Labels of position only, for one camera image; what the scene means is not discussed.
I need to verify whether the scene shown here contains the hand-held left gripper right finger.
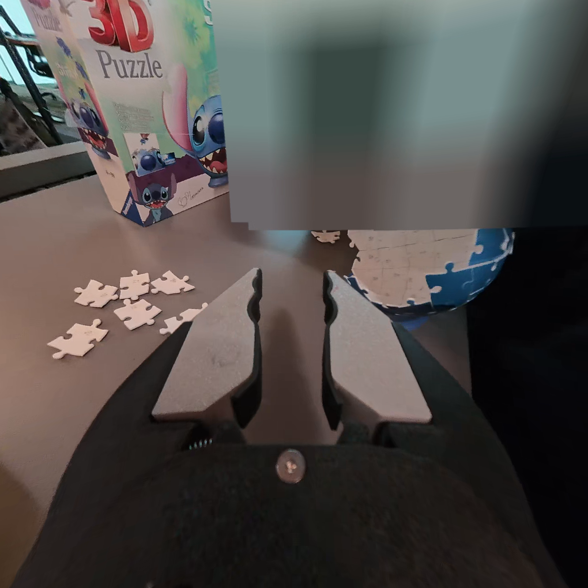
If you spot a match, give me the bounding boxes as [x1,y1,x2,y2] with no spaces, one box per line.
[322,270,433,432]

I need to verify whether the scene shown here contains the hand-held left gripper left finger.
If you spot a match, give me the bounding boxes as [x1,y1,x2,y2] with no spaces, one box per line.
[152,268,263,429]

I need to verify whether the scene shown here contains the white puzzle pieces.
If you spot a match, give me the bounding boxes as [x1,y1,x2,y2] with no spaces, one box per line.
[46,270,209,360]

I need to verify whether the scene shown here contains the blue white puzzle ball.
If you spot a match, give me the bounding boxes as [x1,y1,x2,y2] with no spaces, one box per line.
[345,228,515,322]

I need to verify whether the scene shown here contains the blue plastic ball stand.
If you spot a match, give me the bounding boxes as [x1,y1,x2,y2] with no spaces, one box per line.
[345,276,432,331]

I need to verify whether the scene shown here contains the colourful cardboard puzzle box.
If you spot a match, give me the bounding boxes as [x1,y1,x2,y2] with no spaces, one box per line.
[21,0,230,228]

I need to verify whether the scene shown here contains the patterned grey cloth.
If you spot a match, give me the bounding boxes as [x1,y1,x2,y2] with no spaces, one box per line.
[0,78,49,157]

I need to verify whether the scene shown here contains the black metal frame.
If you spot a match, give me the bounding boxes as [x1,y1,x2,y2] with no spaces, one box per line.
[0,7,64,147]

